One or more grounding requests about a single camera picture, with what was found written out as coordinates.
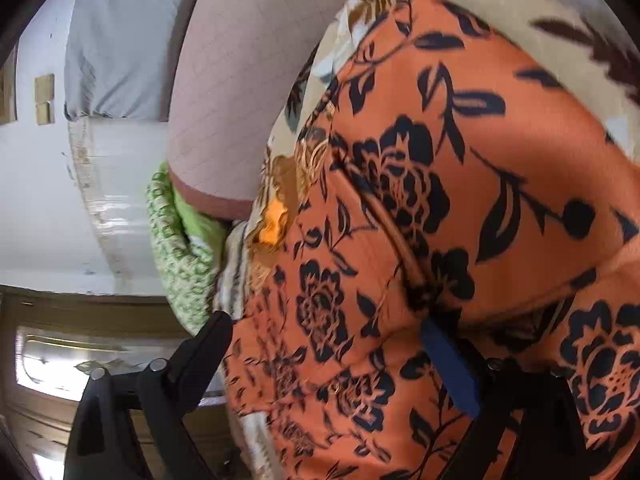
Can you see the striped beige cloth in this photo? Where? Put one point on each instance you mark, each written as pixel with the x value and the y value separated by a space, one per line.
pixel 231 280

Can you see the grey pillow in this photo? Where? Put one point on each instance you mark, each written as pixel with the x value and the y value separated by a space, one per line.
pixel 120 35

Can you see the wooden cabinet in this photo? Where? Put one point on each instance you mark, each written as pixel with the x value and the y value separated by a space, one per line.
pixel 30 425

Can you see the beige wall plate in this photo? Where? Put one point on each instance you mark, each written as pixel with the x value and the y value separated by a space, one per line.
pixel 45 91

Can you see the leaf print blanket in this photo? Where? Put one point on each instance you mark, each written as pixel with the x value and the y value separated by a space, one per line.
pixel 550 5

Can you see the pink checked pillow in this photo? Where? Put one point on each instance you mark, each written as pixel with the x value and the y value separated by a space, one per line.
pixel 235 85

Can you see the green patterned cloth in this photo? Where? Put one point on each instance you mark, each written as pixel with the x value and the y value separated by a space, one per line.
pixel 170 260

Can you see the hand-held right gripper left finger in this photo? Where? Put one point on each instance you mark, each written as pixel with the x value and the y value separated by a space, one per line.
pixel 207 350

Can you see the orange floral garment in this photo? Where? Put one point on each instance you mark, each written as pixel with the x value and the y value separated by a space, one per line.
pixel 500 160

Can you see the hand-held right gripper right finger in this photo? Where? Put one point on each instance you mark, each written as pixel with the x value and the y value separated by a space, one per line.
pixel 450 370

